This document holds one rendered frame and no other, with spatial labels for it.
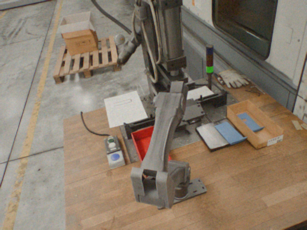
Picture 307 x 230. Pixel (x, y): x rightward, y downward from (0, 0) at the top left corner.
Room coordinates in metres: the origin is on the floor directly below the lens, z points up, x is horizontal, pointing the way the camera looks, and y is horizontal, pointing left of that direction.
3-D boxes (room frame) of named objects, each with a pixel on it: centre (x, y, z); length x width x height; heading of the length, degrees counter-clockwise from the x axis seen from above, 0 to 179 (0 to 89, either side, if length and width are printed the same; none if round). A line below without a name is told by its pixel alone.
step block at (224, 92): (1.07, -0.37, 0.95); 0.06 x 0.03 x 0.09; 101
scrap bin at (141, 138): (0.79, 0.04, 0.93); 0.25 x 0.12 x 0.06; 11
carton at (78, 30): (4.36, 0.97, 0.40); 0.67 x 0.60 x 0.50; 3
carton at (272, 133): (0.85, -0.45, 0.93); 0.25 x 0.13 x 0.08; 11
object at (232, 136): (0.82, -0.33, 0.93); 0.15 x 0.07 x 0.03; 14
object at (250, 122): (0.88, -0.44, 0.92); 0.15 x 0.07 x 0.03; 9
